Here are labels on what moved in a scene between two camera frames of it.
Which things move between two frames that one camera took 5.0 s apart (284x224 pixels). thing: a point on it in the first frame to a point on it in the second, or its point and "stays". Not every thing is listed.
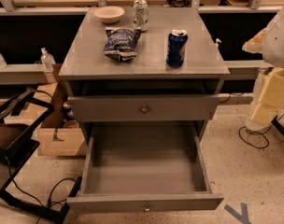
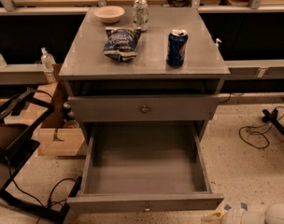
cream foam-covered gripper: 278,44 to 232,217
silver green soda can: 140,14 stays
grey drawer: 135,167 stays
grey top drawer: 143,108 stays
